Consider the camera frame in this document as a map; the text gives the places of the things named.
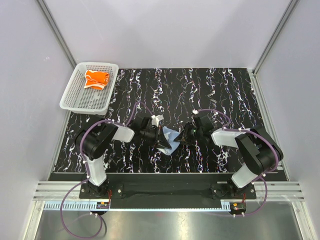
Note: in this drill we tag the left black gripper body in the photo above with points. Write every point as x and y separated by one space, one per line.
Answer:
150 134

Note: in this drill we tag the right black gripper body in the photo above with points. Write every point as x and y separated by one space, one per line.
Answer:
192 133

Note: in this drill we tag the light blue towel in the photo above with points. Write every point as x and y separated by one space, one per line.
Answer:
170 135

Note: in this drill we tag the orange white patterned towel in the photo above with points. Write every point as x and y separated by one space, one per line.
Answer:
96 79

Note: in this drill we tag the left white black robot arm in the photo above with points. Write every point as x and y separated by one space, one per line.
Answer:
93 139

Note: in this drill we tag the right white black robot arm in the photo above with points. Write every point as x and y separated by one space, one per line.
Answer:
259 151

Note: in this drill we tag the black marble pattern mat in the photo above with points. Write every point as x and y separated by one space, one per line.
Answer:
222 93

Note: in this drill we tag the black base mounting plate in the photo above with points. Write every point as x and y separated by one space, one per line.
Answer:
124 185

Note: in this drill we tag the white plastic basket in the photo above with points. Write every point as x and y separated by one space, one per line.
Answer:
80 100

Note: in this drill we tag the right small electronics box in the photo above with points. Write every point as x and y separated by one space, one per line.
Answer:
239 206

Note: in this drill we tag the small electronics box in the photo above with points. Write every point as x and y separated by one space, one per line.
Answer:
239 206
104 205

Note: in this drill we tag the left small electronics box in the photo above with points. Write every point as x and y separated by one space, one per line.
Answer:
104 205

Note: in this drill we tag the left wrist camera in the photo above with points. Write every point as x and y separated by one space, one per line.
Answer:
156 119

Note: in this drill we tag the aluminium frame rail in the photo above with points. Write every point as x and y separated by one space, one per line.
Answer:
277 191

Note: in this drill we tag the slotted cable duct rail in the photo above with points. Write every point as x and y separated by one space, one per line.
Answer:
116 205

